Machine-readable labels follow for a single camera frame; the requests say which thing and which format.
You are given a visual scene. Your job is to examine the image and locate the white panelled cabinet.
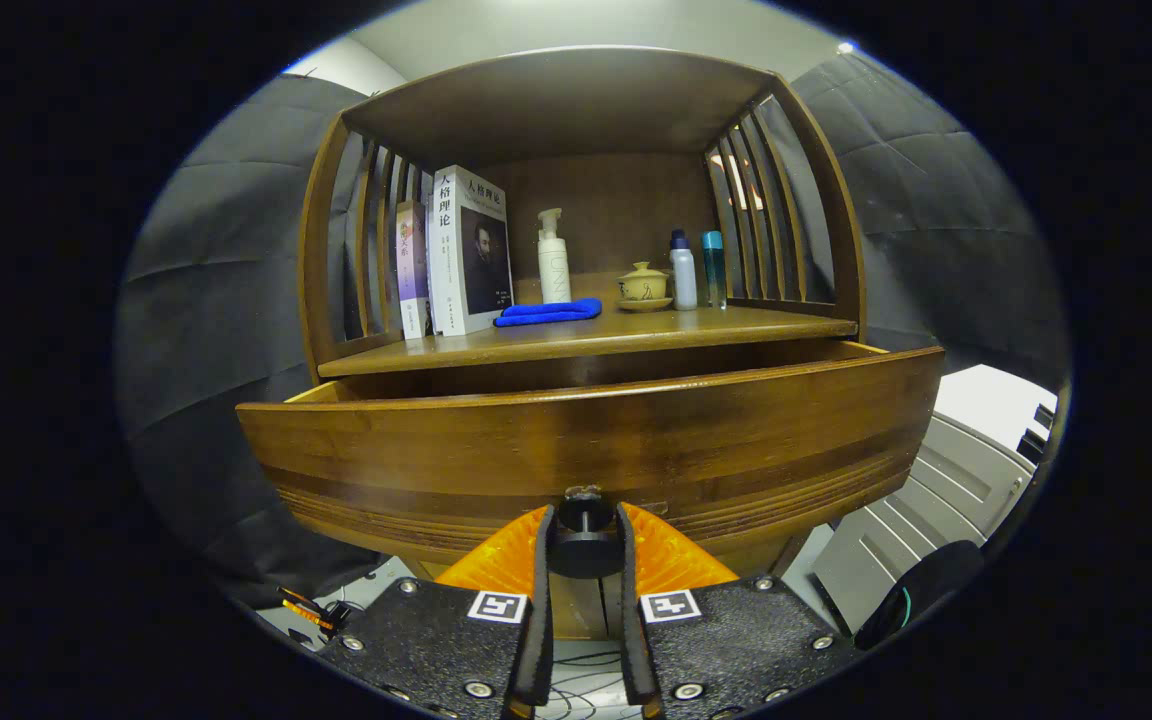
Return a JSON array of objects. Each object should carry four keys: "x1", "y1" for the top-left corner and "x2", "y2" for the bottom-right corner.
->
[{"x1": 811, "y1": 364, "x2": 1059, "y2": 637}]

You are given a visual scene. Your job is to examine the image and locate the black floor cables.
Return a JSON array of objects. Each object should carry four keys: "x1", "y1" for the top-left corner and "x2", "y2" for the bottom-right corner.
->
[{"x1": 534, "y1": 640, "x2": 642, "y2": 720}]

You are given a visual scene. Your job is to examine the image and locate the yellow lidded teacup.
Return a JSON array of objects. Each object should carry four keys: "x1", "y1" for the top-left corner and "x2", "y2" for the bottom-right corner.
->
[{"x1": 617, "y1": 261, "x2": 674, "y2": 312}]

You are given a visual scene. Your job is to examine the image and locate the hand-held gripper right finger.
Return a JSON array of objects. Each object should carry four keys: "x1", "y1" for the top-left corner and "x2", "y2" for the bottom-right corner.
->
[{"x1": 616, "y1": 502, "x2": 862, "y2": 720}]

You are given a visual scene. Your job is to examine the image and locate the white pump bottle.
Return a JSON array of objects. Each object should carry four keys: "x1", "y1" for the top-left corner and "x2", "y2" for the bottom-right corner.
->
[{"x1": 537, "y1": 208, "x2": 573, "y2": 304}]

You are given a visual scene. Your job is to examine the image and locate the thin purple book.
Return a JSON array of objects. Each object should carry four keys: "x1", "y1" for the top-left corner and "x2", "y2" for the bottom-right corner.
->
[{"x1": 395, "y1": 200, "x2": 432, "y2": 341}]

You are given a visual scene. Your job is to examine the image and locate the white bottle blue cap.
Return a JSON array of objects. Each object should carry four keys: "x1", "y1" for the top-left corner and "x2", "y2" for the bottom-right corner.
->
[{"x1": 669, "y1": 230, "x2": 699, "y2": 311}]

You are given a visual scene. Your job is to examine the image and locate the black backdrop cloth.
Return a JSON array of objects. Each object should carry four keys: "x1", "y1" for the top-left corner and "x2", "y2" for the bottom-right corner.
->
[{"x1": 114, "y1": 50, "x2": 1072, "y2": 601}]

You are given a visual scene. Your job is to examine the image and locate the orange black tool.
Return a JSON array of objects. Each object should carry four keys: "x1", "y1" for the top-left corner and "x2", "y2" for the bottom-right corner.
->
[{"x1": 276, "y1": 585, "x2": 352, "y2": 636}]

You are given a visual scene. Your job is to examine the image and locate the brown wooden countertop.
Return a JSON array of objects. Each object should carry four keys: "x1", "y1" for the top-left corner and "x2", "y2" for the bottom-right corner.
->
[{"x1": 318, "y1": 305, "x2": 859, "y2": 379}]

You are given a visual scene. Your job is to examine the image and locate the thick white book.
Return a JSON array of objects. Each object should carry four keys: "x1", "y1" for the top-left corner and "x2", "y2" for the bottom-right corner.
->
[{"x1": 426, "y1": 165, "x2": 515, "y2": 338}]

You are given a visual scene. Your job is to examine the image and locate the blue folded cloth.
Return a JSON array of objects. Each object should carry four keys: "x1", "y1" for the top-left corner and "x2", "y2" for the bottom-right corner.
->
[{"x1": 493, "y1": 297, "x2": 604, "y2": 328}]

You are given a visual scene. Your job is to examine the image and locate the brown wooden drawer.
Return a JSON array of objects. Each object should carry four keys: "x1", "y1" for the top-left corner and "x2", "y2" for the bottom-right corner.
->
[{"x1": 236, "y1": 340, "x2": 947, "y2": 581}]

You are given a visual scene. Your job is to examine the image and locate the brown wooden cabinet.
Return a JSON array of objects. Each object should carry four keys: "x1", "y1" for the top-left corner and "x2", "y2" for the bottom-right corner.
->
[{"x1": 296, "y1": 45, "x2": 869, "y2": 641}]

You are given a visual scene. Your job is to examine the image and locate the teal slim bottle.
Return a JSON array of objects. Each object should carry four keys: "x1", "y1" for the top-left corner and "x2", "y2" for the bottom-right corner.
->
[{"x1": 701, "y1": 231, "x2": 728, "y2": 310}]

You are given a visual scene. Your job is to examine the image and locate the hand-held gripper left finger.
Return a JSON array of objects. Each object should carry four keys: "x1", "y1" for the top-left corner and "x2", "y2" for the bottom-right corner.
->
[{"x1": 321, "y1": 505, "x2": 557, "y2": 720}]

